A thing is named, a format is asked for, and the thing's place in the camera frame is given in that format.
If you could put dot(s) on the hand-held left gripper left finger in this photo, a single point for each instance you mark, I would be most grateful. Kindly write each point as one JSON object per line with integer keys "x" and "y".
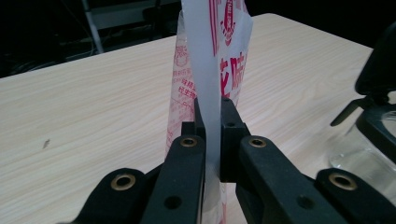
{"x": 180, "y": 180}

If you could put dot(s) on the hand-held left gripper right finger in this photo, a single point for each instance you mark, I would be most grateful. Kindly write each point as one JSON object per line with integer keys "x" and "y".
{"x": 264, "y": 180}

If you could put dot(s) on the pink and white plastic bag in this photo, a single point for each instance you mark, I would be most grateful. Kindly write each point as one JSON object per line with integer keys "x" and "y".
{"x": 205, "y": 62}

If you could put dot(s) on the glass jar with black lid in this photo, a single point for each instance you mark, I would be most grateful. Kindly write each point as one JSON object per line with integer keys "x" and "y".
{"x": 378, "y": 71}

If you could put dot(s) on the white desk leg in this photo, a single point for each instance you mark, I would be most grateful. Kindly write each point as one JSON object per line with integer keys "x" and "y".
{"x": 93, "y": 28}

